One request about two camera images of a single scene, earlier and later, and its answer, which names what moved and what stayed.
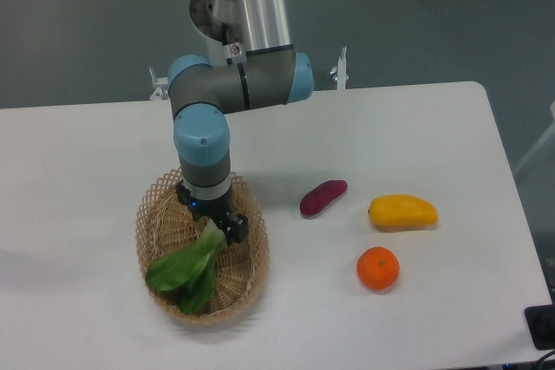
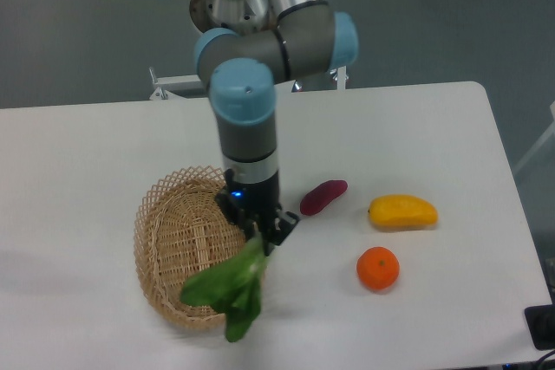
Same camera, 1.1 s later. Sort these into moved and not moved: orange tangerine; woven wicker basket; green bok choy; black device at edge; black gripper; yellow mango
Moved: black gripper; green bok choy
Not moved: yellow mango; black device at edge; orange tangerine; woven wicker basket
